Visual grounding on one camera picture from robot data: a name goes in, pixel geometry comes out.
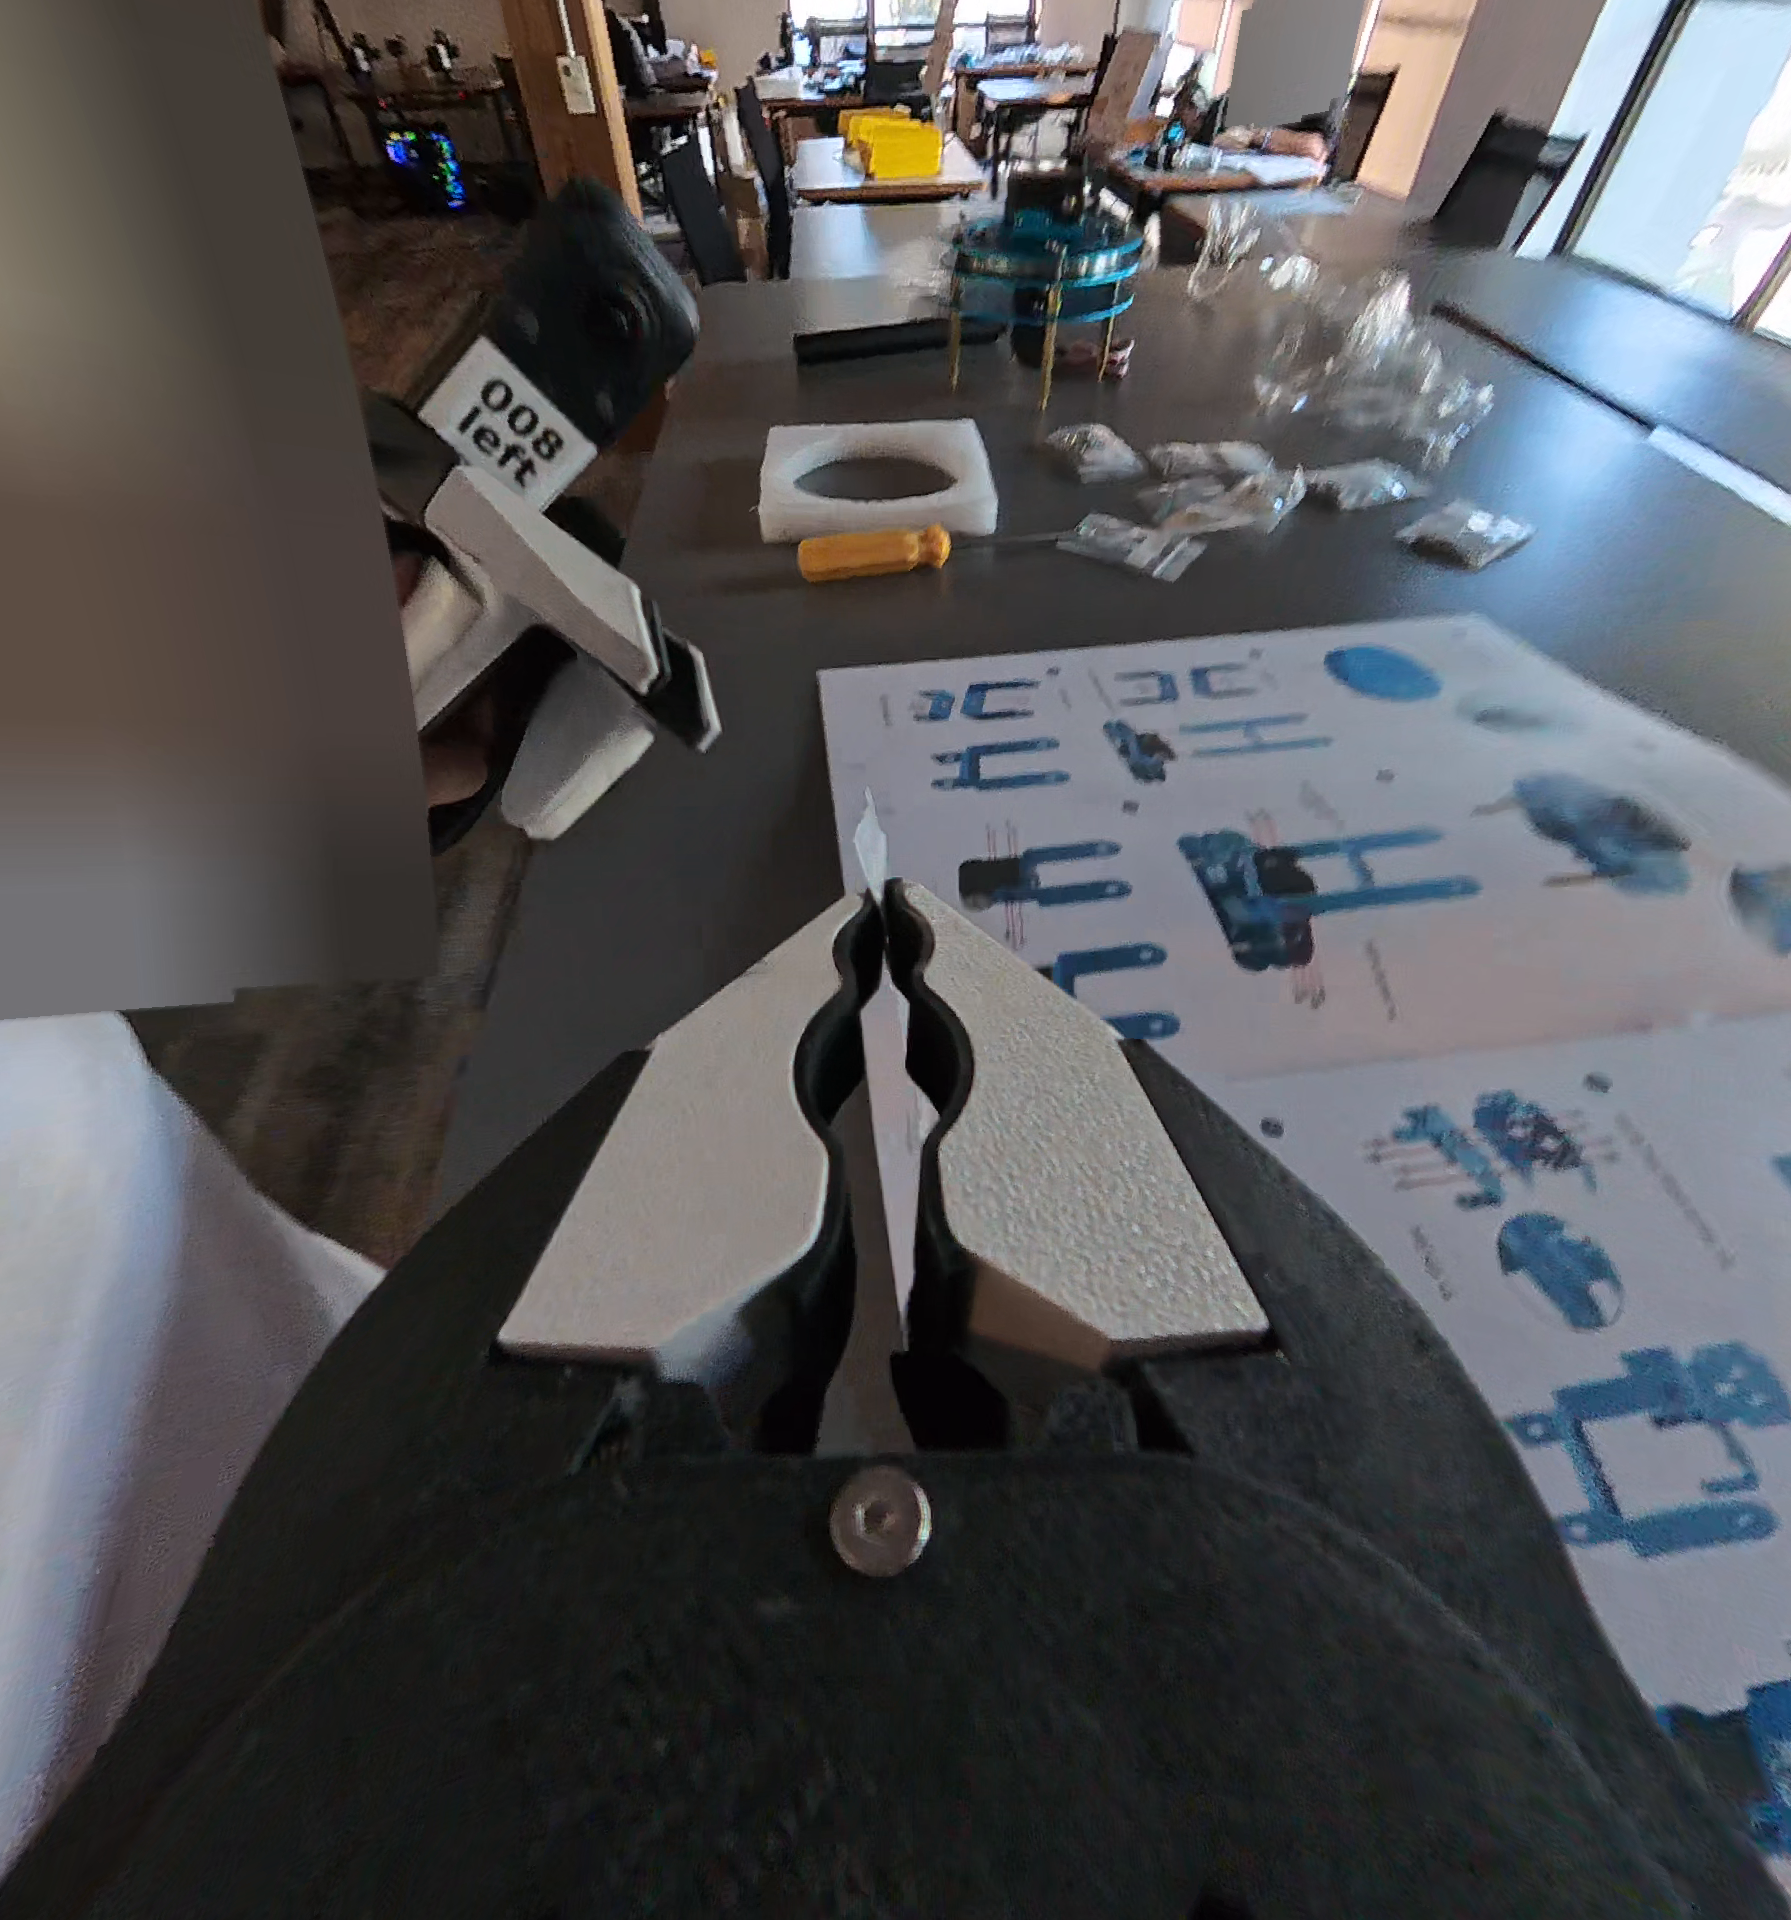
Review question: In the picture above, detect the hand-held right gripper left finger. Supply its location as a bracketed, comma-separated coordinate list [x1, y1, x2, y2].
[498, 890, 893, 1455]

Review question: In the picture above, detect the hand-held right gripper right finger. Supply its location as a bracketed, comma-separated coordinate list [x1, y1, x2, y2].
[884, 878, 1272, 1452]

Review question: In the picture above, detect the small parts packet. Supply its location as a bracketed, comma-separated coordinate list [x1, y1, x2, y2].
[819, 792, 936, 1456]

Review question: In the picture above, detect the black screwdriver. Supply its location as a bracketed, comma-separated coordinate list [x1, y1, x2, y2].
[793, 321, 1011, 366]

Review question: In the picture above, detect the printed instruction sheet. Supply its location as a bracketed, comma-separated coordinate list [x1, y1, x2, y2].
[818, 613, 1791, 1920]

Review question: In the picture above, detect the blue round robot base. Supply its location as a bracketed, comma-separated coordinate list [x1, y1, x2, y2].
[937, 168, 1150, 410]

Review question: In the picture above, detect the person's left hand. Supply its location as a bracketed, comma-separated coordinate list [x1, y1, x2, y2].
[419, 717, 508, 819]

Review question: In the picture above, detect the lit computer case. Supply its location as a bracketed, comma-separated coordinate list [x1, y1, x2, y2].
[383, 129, 464, 212]

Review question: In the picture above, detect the light wooden table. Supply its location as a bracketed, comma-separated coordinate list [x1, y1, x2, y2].
[790, 134, 986, 206]

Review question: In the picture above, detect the yellow box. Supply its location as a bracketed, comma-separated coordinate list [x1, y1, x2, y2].
[840, 107, 946, 180]

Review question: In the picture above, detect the cluster of small screw bags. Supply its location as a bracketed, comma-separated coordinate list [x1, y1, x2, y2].
[1042, 423, 1437, 583]

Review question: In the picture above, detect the crumpled clear plastic wrap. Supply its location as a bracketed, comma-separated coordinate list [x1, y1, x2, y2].
[1187, 196, 1499, 475]

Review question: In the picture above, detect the black mesh chair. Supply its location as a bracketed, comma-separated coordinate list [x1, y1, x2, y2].
[1434, 112, 1587, 257]

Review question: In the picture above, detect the large glass window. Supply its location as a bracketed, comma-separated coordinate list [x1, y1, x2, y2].
[1562, 0, 1791, 377]

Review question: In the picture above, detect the wooden post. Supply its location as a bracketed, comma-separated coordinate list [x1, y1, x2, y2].
[501, 0, 642, 218]

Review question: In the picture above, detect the white foam frame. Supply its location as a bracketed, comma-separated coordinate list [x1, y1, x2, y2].
[757, 421, 1001, 544]

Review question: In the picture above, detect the yellow tool handle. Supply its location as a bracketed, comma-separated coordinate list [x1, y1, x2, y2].
[797, 527, 1084, 583]

